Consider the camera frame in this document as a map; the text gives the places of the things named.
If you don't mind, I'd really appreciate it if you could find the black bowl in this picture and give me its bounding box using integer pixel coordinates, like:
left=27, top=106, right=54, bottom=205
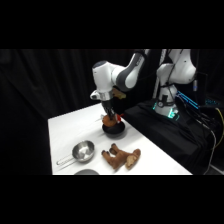
left=101, top=120, right=126, bottom=137

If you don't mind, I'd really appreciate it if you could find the yellow cable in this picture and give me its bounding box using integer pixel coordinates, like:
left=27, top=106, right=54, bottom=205
left=213, top=107, right=224, bottom=151

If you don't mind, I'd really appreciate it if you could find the black curtain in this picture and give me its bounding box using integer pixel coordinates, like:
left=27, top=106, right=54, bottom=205
left=0, top=49, right=224, bottom=176

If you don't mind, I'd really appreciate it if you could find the white tablecloth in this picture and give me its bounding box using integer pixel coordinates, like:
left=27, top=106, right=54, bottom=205
left=47, top=102, right=193, bottom=176

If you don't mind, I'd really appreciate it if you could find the black robot stand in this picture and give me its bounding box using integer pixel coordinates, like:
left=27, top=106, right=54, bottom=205
left=123, top=99, right=216, bottom=175

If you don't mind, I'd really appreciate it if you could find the brown potato toy orange top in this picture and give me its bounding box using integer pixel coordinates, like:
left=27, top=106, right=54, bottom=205
left=101, top=112, right=125, bottom=127

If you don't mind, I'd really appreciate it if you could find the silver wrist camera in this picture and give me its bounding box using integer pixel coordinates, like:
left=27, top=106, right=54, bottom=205
left=89, top=90, right=102, bottom=101

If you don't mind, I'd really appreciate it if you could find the steel measuring cup with handle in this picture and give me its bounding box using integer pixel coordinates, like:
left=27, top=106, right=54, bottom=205
left=55, top=139, right=96, bottom=167

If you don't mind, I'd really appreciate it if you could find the white vertical pole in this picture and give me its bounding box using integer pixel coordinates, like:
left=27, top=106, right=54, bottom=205
left=152, top=49, right=167, bottom=100

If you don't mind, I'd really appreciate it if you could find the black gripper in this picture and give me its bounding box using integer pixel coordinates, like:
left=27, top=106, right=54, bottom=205
left=100, top=99, right=119, bottom=122

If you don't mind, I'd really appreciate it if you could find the brown plush animal toy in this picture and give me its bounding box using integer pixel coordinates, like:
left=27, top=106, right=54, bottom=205
left=100, top=143, right=142, bottom=171

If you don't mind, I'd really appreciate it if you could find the thin white cable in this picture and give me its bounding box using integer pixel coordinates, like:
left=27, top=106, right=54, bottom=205
left=205, top=128, right=218, bottom=173

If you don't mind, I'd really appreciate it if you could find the blue light strip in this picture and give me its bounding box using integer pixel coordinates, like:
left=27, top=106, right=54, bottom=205
left=175, top=90, right=200, bottom=110

